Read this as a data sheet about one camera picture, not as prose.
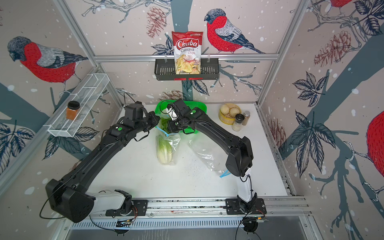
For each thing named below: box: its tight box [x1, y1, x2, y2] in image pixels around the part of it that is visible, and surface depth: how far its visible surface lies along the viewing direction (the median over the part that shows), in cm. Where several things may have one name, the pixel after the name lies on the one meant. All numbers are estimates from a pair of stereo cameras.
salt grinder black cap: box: [232, 113, 245, 132], surface depth 100 cm
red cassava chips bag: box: [171, 31, 204, 75], surface depth 87 cm
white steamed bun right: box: [229, 107, 240, 118], surface depth 110 cm
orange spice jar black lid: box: [66, 100, 81, 121], surface depth 67 cm
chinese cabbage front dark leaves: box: [156, 134, 173, 165], surface depth 87 cm
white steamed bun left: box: [220, 104, 230, 115], surface depth 109 cm
